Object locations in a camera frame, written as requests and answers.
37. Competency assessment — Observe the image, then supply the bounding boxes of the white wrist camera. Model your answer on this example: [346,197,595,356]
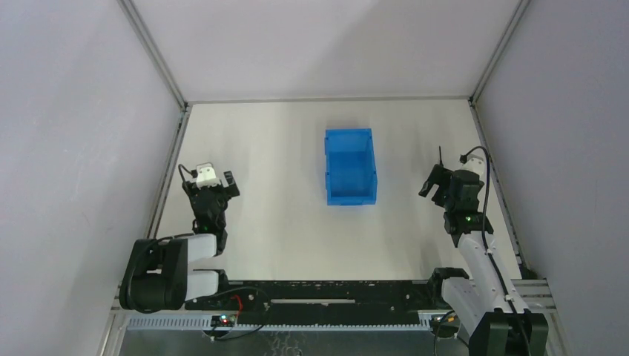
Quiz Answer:
[195,162,221,188]
[461,156,487,177]

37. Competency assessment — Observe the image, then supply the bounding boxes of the small electronics board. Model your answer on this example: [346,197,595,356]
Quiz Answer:
[211,314,237,329]

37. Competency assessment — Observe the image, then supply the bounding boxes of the blue plastic bin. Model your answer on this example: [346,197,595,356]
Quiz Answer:
[324,128,378,206]

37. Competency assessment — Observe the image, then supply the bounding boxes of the black and red wires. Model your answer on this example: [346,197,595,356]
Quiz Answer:
[202,286,272,342]

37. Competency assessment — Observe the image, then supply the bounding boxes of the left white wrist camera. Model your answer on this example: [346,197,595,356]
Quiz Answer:
[195,162,221,188]

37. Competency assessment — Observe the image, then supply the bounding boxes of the black mounting rail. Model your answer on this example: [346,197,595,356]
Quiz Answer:
[184,280,448,326]

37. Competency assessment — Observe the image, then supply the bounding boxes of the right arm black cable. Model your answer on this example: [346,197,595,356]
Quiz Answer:
[459,145,534,356]

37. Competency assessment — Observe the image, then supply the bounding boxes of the grey slotted cable duct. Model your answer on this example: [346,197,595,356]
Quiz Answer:
[127,313,440,332]

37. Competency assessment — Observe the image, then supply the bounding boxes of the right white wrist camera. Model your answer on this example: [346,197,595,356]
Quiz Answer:
[461,156,487,177]

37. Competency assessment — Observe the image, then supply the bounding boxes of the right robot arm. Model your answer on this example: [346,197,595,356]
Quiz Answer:
[418,163,549,355]

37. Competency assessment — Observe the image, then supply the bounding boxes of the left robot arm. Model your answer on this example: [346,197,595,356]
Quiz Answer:
[119,164,240,314]

